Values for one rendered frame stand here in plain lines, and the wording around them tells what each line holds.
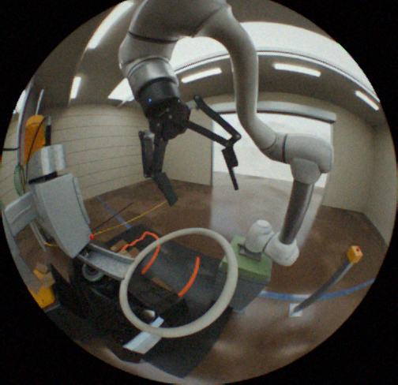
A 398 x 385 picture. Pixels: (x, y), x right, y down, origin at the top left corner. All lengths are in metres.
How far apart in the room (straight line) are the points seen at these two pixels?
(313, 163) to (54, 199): 1.05
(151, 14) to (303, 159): 0.52
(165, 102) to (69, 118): 5.81
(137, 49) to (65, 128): 5.66
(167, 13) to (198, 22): 0.04
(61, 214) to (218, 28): 0.82
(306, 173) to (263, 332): 1.62
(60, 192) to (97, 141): 5.21
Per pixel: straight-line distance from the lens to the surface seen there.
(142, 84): 0.22
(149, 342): 0.87
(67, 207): 0.75
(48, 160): 0.69
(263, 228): 0.82
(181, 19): 0.22
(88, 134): 5.83
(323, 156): 0.47
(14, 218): 1.35
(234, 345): 1.64
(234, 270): 0.37
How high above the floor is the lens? 1.59
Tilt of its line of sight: 18 degrees down
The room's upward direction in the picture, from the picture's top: straight up
